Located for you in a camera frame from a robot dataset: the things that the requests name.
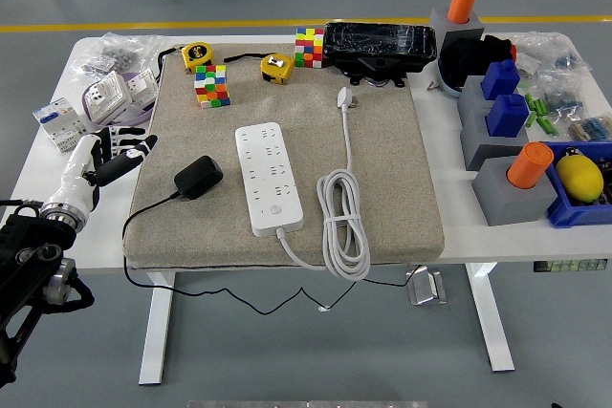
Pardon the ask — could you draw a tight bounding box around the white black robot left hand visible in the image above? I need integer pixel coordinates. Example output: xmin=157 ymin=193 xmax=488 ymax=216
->
xmin=45 ymin=124 xmax=159 ymax=218

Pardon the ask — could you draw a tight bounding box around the thin black adapter cord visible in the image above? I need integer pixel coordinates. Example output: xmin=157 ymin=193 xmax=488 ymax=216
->
xmin=121 ymin=190 xmax=425 ymax=316

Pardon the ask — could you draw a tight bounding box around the black power adapter plug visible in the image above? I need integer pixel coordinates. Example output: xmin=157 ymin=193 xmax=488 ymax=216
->
xmin=172 ymin=155 xmax=225 ymax=201

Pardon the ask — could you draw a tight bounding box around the white power strip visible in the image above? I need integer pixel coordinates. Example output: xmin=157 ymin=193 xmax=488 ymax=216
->
xmin=234 ymin=121 xmax=305 ymax=239

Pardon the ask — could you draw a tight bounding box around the white circuit breaker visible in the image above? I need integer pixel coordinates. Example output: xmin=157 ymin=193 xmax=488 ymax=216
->
xmin=32 ymin=97 xmax=93 ymax=154

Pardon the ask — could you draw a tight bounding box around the white table leg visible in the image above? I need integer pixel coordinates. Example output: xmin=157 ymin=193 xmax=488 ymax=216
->
xmin=138 ymin=271 xmax=177 ymax=386
xmin=466 ymin=262 xmax=516 ymax=374

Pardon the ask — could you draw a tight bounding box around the clear bag with grey parts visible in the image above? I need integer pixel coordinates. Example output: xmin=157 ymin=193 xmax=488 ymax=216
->
xmin=70 ymin=32 xmax=166 ymax=82

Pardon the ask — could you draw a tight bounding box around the table control panel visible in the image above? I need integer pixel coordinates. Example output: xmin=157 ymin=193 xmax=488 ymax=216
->
xmin=533 ymin=258 xmax=609 ymax=274

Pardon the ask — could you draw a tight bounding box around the tall colourful puzzle cube stack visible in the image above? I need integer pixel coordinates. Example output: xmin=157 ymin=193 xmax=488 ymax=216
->
xmin=193 ymin=64 xmax=231 ymax=110

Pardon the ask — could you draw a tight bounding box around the yellow tape measure black label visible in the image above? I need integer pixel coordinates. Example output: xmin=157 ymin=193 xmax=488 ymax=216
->
xmin=155 ymin=41 xmax=215 ymax=79

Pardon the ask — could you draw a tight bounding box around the silver metal pedal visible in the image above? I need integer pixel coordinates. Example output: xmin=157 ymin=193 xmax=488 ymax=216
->
xmin=404 ymin=268 xmax=448 ymax=307

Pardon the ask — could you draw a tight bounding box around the blue plastic bin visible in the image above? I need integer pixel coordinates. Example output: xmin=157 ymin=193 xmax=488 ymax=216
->
xmin=538 ymin=140 xmax=612 ymax=230

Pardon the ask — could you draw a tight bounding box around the grey block with hole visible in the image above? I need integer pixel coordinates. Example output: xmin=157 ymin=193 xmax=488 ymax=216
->
xmin=459 ymin=101 xmax=541 ymax=172
xmin=457 ymin=75 xmax=493 ymax=116
xmin=471 ymin=157 xmax=559 ymax=227
xmin=428 ymin=6 xmax=485 ymax=54

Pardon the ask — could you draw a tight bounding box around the yellow tape measure chrome clip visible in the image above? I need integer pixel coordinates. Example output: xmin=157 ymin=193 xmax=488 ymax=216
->
xmin=223 ymin=52 xmax=295 ymax=86

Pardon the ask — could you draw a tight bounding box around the yellow lemon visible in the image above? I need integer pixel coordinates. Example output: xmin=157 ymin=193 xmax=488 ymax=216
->
xmin=555 ymin=154 xmax=604 ymax=203

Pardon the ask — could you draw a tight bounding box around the orange cylinder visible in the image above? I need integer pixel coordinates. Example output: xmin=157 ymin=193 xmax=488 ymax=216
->
xmin=506 ymin=141 xmax=555 ymax=189
xmin=447 ymin=0 xmax=478 ymax=25

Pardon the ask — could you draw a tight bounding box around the clear bag with resistors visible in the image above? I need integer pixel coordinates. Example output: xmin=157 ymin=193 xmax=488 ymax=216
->
xmin=567 ymin=113 xmax=612 ymax=143

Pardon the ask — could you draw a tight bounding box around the blue plastic block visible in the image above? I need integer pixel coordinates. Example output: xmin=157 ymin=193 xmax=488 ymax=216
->
xmin=485 ymin=93 xmax=531 ymax=139
xmin=480 ymin=59 xmax=521 ymax=101

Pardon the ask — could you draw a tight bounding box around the grey-brown mat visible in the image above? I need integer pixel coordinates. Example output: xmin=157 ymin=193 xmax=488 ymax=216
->
xmin=121 ymin=42 xmax=446 ymax=271

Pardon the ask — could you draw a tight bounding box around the clear bag with blue parts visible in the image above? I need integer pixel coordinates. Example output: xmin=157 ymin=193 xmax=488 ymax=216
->
xmin=542 ymin=77 xmax=587 ymax=118

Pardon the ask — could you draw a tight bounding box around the black device in plastic wrap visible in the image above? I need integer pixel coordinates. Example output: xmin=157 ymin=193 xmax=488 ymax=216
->
xmin=322 ymin=21 xmax=439 ymax=89

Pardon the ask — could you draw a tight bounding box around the light blue dish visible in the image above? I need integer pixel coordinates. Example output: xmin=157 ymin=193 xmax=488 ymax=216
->
xmin=437 ymin=56 xmax=464 ymax=99

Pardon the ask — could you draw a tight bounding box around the clear bag with white parts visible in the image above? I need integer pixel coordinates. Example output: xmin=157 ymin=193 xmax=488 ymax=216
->
xmin=511 ymin=31 xmax=597 ymax=94

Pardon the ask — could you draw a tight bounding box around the black cloth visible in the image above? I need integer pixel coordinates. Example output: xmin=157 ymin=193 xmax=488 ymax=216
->
xmin=438 ymin=33 xmax=515 ymax=89

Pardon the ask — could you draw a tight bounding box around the purple strap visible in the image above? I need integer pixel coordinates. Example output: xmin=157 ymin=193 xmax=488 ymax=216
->
xmin=80 ymin=71 xmax=159 ymax=132

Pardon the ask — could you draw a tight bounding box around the white wall socket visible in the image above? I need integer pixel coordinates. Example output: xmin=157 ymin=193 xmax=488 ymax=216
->
xmin=122 ymin=68 xmax=159 ymax=111
xmin=88 ymin=71 xmax=133 ymax=122

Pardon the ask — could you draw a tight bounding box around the white power strip cable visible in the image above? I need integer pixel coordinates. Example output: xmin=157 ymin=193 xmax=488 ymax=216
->
xmin=274 ymin=86 xmax=372 ymax=282

